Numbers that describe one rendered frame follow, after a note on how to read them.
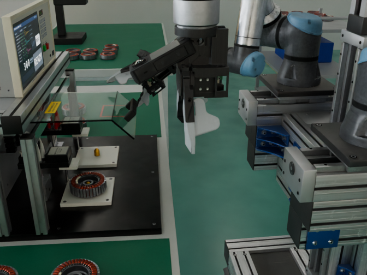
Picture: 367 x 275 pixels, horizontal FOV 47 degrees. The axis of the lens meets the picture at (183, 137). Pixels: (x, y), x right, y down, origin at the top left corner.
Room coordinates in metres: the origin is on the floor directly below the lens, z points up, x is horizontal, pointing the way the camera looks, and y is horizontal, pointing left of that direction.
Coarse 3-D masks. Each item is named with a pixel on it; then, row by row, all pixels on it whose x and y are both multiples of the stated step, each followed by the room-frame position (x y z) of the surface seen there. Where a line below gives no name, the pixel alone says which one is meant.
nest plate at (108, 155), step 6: (78, 150) 1.42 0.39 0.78; (84, 150) 1.42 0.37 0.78; (90, 150) 1.42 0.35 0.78; (102, 150) 1.42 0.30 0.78; (108, 150) 1.42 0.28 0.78; (114, 150) 1.42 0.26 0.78; (78, 156) 1.37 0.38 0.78; (84, 156) 1.37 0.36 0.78; (90, 156) 1.37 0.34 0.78; (102, 156) 1.37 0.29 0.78; (108, 156) 1.37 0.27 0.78; (114, 156) 1.37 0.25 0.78; (84, 162) 1.32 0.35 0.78; (90, 162) 1.32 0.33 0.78; (96, 162) 1.32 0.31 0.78; (102, 162) 1.32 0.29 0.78; (108, 162) 1.32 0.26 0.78; (114, 162) 1.32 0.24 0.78
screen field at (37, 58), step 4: (40, 48) 1.29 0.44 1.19; (36, 52) 1.23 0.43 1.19; (40, 52) 1.28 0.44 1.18; (36, 56) 1.23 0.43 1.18; (40, 56) 1.28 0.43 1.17; (36, 60) 1.22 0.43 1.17; (40, 60) 1.27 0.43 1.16; (36, 64) 1.22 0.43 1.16; (40, 64) 1.26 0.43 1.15; (36, 68) 1.21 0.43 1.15
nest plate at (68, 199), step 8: (112, 184) 1.17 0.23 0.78; (64, 192) 1.12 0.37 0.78; (104, 192) 1.12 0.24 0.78; (112, 192) 1.12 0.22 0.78; (64, 200) 1.08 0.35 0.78; (72, 200) 1.08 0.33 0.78; (80, 200) 1.08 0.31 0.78; (88, 200) 1.08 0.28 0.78; (96, 200) 1.08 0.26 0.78; (104, 200) 1.08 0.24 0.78
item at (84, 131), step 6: (66, 126) 1.34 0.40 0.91; (72, 126) 1.34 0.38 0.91; (78, 126) 1.34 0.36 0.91; (48, 132) 1.33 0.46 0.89; (54, 132) 1.33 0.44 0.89; (60, 132) 1.34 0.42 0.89; (66, 132) 1.34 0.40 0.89; (72, 132) 1.34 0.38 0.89; (78, 132) 1.34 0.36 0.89; (84, 132) 1.36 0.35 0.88; (54, 138) 1.36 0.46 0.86; (54, 144) 1.34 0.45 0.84
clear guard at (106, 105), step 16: (48, 96) 1.21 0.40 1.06; (64, 96) 1.21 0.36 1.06; (80, 96) 1.21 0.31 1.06; (96, 96) 1.21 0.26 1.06; (112, 96) 1.21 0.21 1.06; (64, 112) 1.07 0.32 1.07; (80, 112) 1.07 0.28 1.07; (96, 112) 1.07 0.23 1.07; (112, 112) 1.07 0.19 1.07; (128, 128) 1.05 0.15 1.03
